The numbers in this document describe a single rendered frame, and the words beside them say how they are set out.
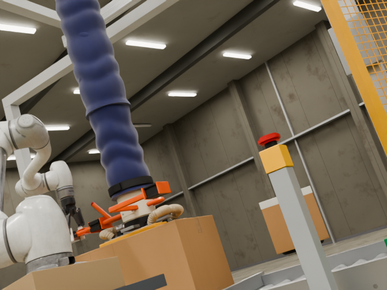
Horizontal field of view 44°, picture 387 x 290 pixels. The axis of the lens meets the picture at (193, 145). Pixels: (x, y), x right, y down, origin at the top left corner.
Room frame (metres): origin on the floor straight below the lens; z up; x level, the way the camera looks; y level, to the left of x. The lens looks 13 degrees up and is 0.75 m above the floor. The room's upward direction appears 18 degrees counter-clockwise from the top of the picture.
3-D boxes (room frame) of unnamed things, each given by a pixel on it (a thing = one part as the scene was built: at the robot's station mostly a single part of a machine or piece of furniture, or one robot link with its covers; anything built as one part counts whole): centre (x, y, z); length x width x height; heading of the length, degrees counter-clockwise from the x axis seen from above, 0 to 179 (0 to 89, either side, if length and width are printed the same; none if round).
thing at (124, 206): (2.31, 0.59, 1.08); 0.93 x 0.30 x 0.04; 63
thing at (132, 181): (2.32, 0.36, 1.19); 0.23 x 0.23 x 0.04
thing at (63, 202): (2.51, 0.73, 1.23); 0.08 x 0.07 x 0.09; 152
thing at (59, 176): (2.51, 0.75, 1.41); 0.13 x 0.11 x 0.16; 99
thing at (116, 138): (2.33, 0.36, 1.68); 0.22 x 0.22 x 1.04
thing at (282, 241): (3.92, -0.57, 0.82); 0.60 x 0.40 x 0.40; 172
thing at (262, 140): (1.42, -0.22, 1.02); 0.07 x 0.07 x 0.04
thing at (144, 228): (2.24, 0.40, 0.97); 0.34 x 0.10 x 0.05; 63
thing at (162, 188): (1.96, 0.21, 1.08); 0.09 x 0.08 x 0.05; 153
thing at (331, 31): (2.58, -1.05, 1.62); 0.20 x 0.05 x 0.30; 62
